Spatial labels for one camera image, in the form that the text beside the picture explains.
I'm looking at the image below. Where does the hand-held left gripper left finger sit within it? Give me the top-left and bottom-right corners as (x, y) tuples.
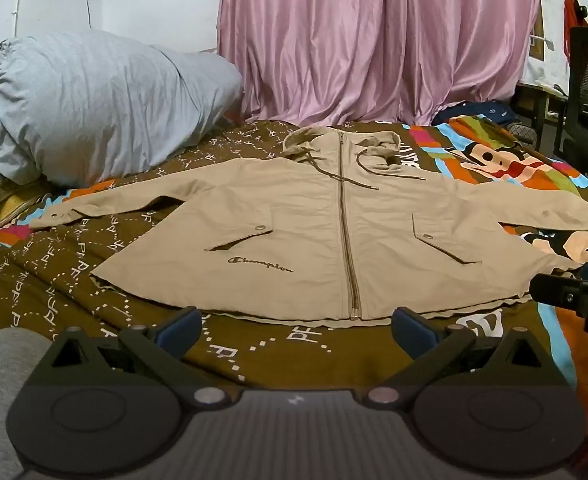
(38, 306), (229, 408)

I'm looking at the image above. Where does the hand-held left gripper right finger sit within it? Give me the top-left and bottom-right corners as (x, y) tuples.
(363, 306), (558, 408)

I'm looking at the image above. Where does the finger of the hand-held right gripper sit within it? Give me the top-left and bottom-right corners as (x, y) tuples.
(529, 272), (587, 308)

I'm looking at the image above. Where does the beige hooded zip jacket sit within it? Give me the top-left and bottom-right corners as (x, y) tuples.
(28, 126), (588, 329)

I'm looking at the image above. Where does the brown cartoon printed blanket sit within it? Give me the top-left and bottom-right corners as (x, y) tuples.
(0, 119), (588, 441)

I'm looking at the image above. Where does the dark wooden desk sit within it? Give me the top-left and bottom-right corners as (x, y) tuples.
(516, 80), (571, 152)

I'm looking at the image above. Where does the dark blue cloth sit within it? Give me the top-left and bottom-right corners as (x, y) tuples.
(434, 101), (516, 127)

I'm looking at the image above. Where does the yellow bed sheet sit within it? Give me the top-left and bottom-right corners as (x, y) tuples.
(0, 191), (50, 247)

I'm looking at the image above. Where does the grey bundled duvet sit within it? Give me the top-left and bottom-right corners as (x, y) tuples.
(0, 30), (245, 187)

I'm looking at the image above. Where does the red hanging cloth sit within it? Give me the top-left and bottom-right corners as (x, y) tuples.
(563, 0), (583, 44)

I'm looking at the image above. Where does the pink curtain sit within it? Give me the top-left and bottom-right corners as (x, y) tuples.
(217, 0), (543, 128)

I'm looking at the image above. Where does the brown wall hanging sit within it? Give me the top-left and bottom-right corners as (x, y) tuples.
(528, 0), (548, 62)

